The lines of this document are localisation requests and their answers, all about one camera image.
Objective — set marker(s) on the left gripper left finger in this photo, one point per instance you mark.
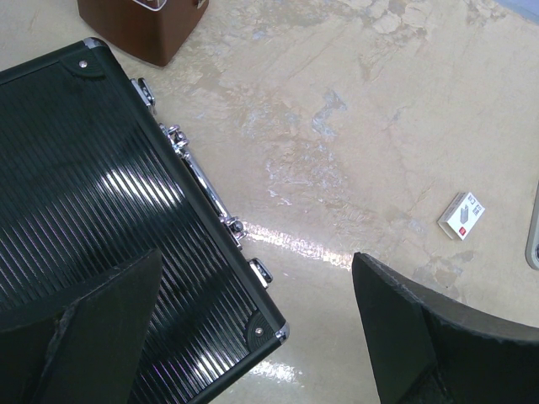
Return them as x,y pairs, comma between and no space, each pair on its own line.
82,344

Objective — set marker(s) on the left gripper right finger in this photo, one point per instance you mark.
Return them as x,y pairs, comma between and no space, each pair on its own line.
427,348

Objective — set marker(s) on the white staple box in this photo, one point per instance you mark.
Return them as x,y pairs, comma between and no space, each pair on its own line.
461,216

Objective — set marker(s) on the grey deli stapler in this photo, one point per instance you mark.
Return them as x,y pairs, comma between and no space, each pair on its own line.
533,237

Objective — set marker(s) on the black carrying case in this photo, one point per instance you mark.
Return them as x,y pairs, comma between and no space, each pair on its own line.
90,180

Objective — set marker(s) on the brown wooden metronome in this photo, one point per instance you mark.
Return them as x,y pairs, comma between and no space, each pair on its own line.
152,31

